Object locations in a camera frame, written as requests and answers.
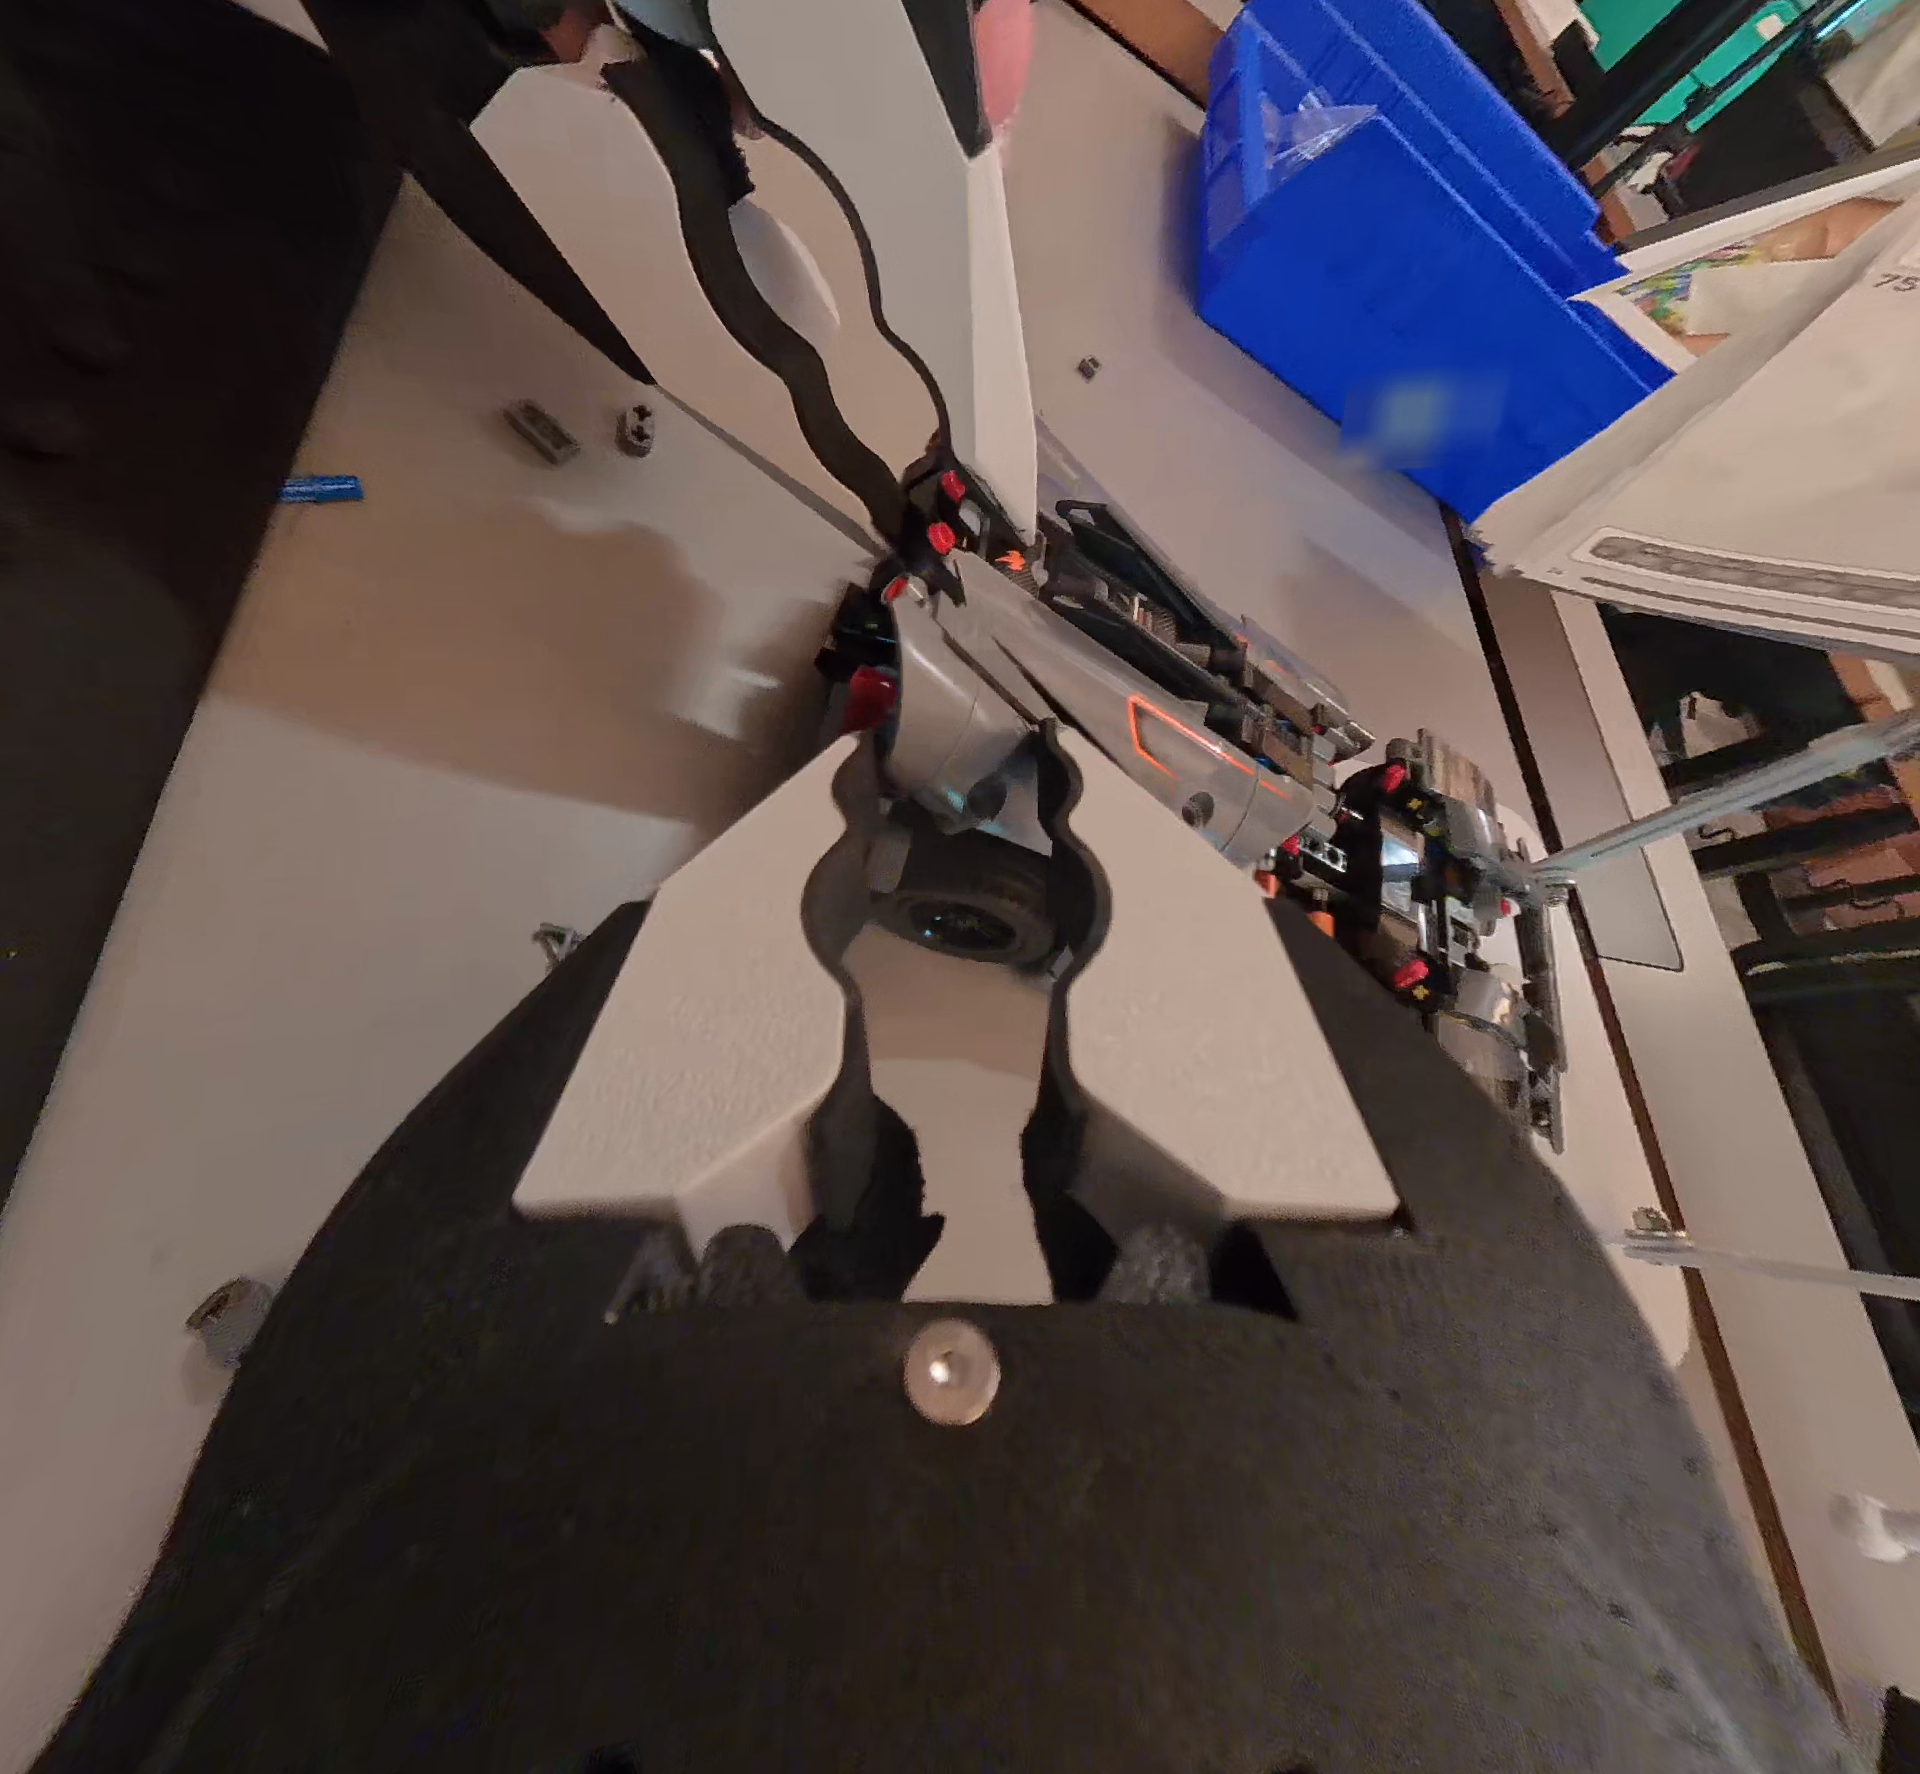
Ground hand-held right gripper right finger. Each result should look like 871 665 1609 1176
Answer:
1019 720 1412 1304

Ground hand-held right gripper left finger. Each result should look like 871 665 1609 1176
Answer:
509 736 946 1304

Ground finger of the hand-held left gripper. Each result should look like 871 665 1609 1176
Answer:
472 53 920 560
709 0 1042 515

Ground grey lego car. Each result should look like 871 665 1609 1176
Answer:
818 453 1575 1152

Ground scattered small dark lego pieces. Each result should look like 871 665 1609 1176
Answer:
498 398 664 465

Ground small grey lego piece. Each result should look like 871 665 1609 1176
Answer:
186 1275 273 1366

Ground lego instruction booklet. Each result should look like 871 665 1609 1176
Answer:
1470 161 1920 658

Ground person's left hand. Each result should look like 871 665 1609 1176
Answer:
971 0 1046 141

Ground blue plastic storage bin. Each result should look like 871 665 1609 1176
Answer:
1195 0 1679 522

